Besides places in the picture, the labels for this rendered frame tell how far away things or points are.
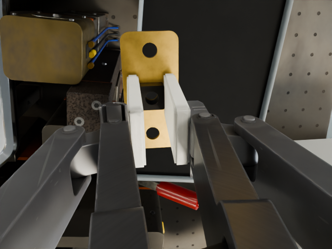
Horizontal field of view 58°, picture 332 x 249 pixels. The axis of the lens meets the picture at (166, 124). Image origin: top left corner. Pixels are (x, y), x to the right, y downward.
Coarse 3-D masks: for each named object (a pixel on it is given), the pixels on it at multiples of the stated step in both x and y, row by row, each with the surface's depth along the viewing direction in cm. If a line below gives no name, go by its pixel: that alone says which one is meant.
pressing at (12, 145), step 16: (0, 0) 39; (0, 16) 40; (0, 48) 41; (0, 64) 42; (0, 80) 43; (0, 96) 44; (16, 96) 45; (0, 112) 45; (16, 112) 46; (0, 128) 46; (16, 128) 46; (0, 144) 47; (16, 144) 47; (0, 160) 47
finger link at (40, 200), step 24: (48, 144) 11; (72, 144) 11; (24, 168) 10; (48, 168) 10; (0, 192) 8; (24, 192) 8; (48, 192) 9; (72, 192) 11; (0, 216) 8; (24, 216) 8; (48, 216) 9; (0, 240) 7; (24, 240) 8; (48, 240) 9
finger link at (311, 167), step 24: (240, 120) 13; (264, 144) 11; (288, 144) 11; (264, 168) 11; (288, 168) 10; (312, 168) 9; (264, 192) 11; (288, 192) 10; (312, 192) 9; (288, 216) 10; (312, 216) 9; (312, 240) 9
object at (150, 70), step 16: (128, 32) 19; (144, 32) 19; (160, 32) 19; (128, 48) 19; (160, 48) 20; (176, 48) 20; (128, 64) 20; (144, 64) 20; (160, 64) 20; (176, 64) 20; (144, 80) 20; (160, 80) 20; (144, 96) 20; (160, 96) 20; (144, 112) 21; (160, 112) 21; (144, 128) 22; (160, 128) 22; (160, 144) 22
